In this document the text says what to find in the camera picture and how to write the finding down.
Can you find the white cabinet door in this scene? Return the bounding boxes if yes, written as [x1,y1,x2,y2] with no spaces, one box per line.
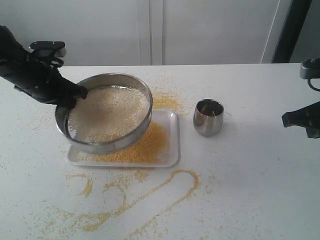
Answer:
[136,0,292,65]

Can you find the wrist camera with heatsink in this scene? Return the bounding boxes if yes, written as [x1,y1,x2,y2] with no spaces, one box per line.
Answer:
[299,58,320,80]

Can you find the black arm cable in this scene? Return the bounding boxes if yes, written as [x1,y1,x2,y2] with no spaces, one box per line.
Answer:
[306,76,320,91]

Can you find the stainless steel cup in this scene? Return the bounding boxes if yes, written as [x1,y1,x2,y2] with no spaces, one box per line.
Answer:
[193,99,224,137]

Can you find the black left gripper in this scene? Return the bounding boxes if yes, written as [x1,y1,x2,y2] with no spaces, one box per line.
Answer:
[12,53,88,110]

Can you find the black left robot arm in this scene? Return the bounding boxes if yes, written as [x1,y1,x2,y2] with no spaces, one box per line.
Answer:
[0,25,88,110]

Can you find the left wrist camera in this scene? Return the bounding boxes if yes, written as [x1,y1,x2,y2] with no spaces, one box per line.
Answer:
[29,41,67,58]

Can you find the dark vertical door frame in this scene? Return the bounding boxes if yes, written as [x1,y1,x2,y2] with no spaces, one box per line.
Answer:
[271,0,312,64]

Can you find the round stainless steel sieve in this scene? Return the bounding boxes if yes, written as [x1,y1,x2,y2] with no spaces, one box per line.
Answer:
[55,73,153,155]

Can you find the white rectangular plastic tray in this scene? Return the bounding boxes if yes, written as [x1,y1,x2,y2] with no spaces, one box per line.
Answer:
[65,109,180,168]

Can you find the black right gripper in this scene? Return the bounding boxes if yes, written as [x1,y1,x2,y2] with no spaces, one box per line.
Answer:
[281,101,320,139]

